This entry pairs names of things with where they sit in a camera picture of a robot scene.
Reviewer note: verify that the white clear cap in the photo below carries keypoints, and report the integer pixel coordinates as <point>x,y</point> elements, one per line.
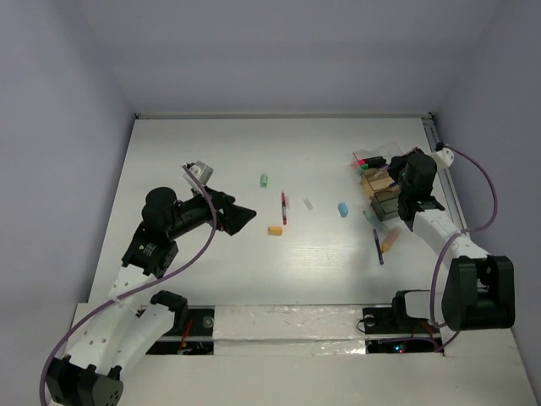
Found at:
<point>308,204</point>

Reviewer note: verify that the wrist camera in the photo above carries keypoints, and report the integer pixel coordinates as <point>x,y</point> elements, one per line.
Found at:
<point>199,171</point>
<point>443,156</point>

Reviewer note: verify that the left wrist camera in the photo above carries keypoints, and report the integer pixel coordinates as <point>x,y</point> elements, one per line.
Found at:
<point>199,171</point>

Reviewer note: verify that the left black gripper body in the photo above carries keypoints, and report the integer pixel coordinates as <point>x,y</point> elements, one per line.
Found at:
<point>195,212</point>

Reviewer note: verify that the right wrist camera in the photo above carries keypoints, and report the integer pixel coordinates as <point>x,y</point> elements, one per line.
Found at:
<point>443,156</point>

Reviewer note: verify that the red gel pen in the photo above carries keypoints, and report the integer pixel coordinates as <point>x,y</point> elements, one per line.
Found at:
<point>397,163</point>

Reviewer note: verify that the blue highlighter cap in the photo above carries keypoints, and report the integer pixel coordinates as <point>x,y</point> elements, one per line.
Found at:
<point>343,210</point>

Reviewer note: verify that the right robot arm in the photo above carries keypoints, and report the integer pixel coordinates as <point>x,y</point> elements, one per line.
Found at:
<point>470,289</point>

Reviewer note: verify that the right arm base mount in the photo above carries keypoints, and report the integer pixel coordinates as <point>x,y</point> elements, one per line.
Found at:
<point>388,329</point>

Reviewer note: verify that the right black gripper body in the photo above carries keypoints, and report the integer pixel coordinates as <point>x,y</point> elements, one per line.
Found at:
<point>397,172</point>

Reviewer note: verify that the green highlighter cap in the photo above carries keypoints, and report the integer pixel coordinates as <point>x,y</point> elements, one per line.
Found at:
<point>264,180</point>

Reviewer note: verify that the pink orange highlighter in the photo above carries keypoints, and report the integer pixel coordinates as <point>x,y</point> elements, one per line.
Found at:
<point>390,239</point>

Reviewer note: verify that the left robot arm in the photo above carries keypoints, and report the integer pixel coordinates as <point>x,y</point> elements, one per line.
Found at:
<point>89,363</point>

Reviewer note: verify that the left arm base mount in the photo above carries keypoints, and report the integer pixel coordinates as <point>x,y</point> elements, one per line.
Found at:
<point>194,338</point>

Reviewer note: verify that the red pen with clip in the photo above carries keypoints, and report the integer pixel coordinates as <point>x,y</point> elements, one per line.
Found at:
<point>284,208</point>

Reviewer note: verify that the purple gel pen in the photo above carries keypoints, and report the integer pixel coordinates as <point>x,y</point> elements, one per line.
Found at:
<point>378,247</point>

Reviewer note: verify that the clear organizer container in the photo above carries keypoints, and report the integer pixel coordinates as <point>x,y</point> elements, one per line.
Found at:
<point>374,182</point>

